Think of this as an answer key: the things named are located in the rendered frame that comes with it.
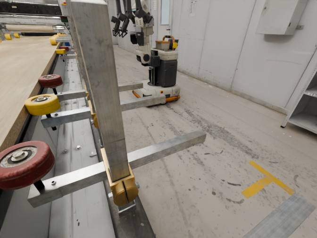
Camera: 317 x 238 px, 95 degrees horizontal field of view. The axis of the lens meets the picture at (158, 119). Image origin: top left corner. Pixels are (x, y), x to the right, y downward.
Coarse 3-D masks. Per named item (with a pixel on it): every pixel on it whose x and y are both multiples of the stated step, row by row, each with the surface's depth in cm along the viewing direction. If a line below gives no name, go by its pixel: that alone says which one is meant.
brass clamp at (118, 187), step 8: (104, 152) 35; (104, 160) 33; (128, 176) 30; (112, 184) 28; (120, 184) 28; (128, 184) 28; (136, 184) 30; (112, 192) 28; (120, 192) 27; (128, 192) 28; (136, 192) 29; (120, 200) 28; (128, 200) 29
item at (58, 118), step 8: (152, 96) 60; (160, 96) 60; (128, 104) 55; (136, 104) 57; (144, 104) 58; (152, 104) 60; (64, 112) 48; (72, 112) 48; (80, 112) 48; (88, 112) 49; (48, 120) 45; (56, 120) 46; (64, 120) 47; (72, 120) 48
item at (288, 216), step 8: (288, 200) 25; (296, 200) 25; (304, 200) 25; (280, 208) 24; (288, 208) 24; (296, 208) 24; (304, 208) 24; (312, 208) 24; (272, 216) 23; (280, 216) 23; (288, 216) 23; (296, 216) 23; (304, 216) 23; (264, 224) 22; (272, 224) 22; (280, 224) 22; (288, 224) 22; (296, 224) 22; (248, 232) 21; (256, 232) 21; (264, 232) 21; (272, 232) 21; (280, 232) 21; (288, 232) 21
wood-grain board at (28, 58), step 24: (0, 48) 138; (24, 48) 141; (48, 48) 145; (0, 72) 68; (24, 72) 68; (0, 96) 45; (24, 96) 45; (0, 120) 33; (24, 120) 38; (0, 144) 27
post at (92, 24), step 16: (80, 0) 14; (96, 0) 15; (80, 16) 15; (96, 16) 15; (80, 32) 15; (96, 32) 16; (80, 48) 19; (96, 48) 17; (112, 48) 17; (96, 64) 18; (112, 64) 18; (96, 80) 18; (112, 80) 19; (96, 96) 19; (112, 96) 20; (96, 112) 21; (112, 112) 22; (112, 128) 23; (112, 144) 24; (112, 160) 26; (112, 176) 28
